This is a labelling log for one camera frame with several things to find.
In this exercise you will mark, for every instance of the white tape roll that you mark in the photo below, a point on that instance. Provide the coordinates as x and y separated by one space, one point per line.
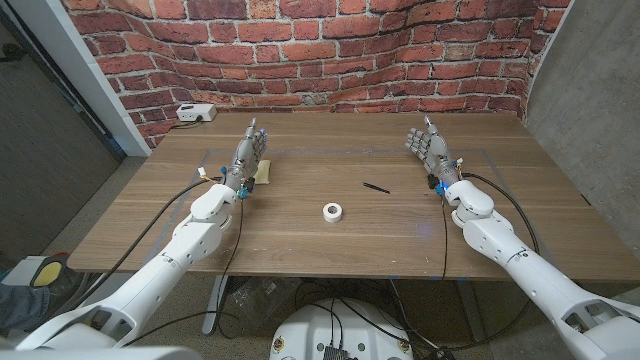
332 212

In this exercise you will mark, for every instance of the white robot torso base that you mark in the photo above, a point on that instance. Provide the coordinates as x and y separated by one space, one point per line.
340 330

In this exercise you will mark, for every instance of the white table leg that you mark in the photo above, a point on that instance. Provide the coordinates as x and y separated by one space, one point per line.
215 305

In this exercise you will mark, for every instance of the yellow and black foot pedal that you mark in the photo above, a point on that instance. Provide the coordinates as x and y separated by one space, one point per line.
49 272

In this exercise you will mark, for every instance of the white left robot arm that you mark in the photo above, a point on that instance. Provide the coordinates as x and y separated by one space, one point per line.
165 270

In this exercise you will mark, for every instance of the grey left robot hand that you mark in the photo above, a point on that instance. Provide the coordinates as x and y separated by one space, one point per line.
245 152

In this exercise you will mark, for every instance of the black tweezer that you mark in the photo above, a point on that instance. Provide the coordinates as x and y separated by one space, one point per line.
376 188

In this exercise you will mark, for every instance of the grey table leg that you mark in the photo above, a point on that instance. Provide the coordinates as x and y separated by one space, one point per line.
470 310

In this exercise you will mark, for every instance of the pale yellow sponge block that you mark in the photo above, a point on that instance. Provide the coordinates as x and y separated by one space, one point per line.
263 172

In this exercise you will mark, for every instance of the person's leg in jeans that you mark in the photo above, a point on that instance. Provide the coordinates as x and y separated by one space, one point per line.
22 307

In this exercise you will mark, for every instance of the white door frame post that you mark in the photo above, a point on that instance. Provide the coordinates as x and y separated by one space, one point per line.
75 70

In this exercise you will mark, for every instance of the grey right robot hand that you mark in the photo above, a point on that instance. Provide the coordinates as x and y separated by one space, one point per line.
437 152

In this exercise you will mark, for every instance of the printed red brick backdrop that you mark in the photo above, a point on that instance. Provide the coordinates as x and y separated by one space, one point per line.
320 55

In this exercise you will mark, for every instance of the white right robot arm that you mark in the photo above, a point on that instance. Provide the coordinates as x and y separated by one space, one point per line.
530 272

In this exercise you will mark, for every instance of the white power strip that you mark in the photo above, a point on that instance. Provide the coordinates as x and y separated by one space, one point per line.
196 112

